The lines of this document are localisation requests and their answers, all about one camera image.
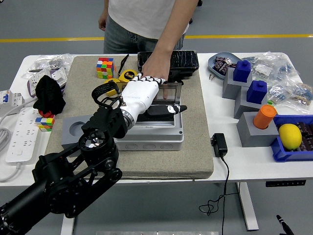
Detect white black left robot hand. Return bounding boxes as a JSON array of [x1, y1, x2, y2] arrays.
[[121, 73, 188, 123]]

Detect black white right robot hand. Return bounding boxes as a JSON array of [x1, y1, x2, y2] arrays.
[[276, 214, 294, 235]]

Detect person's right hand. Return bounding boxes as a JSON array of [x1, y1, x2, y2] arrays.
[[98, 9, 110, 31]]

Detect person's left hand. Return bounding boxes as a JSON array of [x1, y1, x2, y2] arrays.
[[141, 50, 172, 100]]

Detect smoky transparent hinged box lid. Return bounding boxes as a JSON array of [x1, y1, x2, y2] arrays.
[[116, 80, 183, 104]]

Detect white purple socket box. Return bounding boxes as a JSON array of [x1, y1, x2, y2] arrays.
[[26, 75, 42, 97]]

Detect orange cylinder battery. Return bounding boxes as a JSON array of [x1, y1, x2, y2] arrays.
[[253, 104, 278, 130]]

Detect yellow tape measure black label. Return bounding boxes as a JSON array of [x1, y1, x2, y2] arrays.
[[118, 54, 139, 83]]

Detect black plastic tray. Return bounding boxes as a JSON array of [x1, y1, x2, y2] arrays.
[[136, 50, 199, 80]]

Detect person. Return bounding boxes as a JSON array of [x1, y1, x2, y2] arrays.
[[98, 0, 199, 100]]

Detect white table leg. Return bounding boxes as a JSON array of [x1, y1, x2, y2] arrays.
[[236, 182, 260, 231], [60, 216, 75, 235]]

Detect black table control panel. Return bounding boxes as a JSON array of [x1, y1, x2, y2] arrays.
[[266, 180, 307, 188]]

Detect large colourful puzzle cube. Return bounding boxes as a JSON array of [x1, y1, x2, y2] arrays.
[[95, 57, 116, 79]]

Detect blue-grey dish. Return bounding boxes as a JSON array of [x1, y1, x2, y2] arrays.
[[207, 51, 242, 80]]

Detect clear bags of small parts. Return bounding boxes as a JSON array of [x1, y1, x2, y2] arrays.
[[21, 53, 74, 79]]

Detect blue plastic bin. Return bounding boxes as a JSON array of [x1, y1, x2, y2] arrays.
[[270, 114, 313, 163]]

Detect grey-brown mat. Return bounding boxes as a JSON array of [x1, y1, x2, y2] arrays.
[[41, 55, 215, 181]]

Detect grey block holder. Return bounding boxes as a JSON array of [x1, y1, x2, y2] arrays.
[[233, 87, 268, 120], [222, 67, 253, 100], [236, 111, 279, 148]]

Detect blue bottle-shaped block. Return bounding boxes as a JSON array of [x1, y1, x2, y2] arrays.
[[246, 80, 268, 103], [233, 60, 252, 83]]

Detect grey block with round hole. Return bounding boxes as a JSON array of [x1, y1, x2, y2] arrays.
[[61, 116, 91, 150]]

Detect yellow lemon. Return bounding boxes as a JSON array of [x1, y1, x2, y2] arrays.
[[278, 123, 303, 150]]

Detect black cloth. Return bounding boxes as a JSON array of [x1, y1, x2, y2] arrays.
[[33, 74, 67, 116]]

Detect dark brown component packs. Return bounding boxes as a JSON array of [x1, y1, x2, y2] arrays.
[[294, 121, 313, 151]]

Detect black power adapter plug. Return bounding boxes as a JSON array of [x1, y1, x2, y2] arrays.
[[210, 133, 228, 157]]

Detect small clear bag of parts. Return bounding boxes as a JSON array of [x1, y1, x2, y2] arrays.
[[242, 55, 257, 65]]

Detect small colourful puzzle cube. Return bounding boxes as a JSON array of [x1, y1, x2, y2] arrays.
[[35, 117, 56, 133]]

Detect large clear bag of parts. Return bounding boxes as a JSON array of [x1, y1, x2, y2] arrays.
[[251, 51, 300, 83]]

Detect white circuit breaker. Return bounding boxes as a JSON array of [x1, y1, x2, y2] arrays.
[[0, 89, 25, 117]]

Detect white power strip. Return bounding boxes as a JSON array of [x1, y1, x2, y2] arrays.
[[5, 107, 42, 164]]

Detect yellow tape measure looped strap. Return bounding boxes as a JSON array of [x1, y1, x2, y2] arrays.
[[104, 78, 120, 96]]

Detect grey electrical enclosure box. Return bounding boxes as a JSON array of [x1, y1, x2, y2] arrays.
[[113, 102, 184, 152]]

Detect white wall socket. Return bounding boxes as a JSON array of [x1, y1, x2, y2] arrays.
[[50, 67, 68, 87]]

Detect black adapter cord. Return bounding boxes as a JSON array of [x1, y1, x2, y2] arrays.
[[198, 154, 230, 235]]

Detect grey coiled cable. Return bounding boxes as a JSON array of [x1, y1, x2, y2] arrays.
[[0, 127, 12, 152]]

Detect white power strip cord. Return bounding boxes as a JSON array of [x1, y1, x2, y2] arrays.
[[0, 161, 22, 183]]

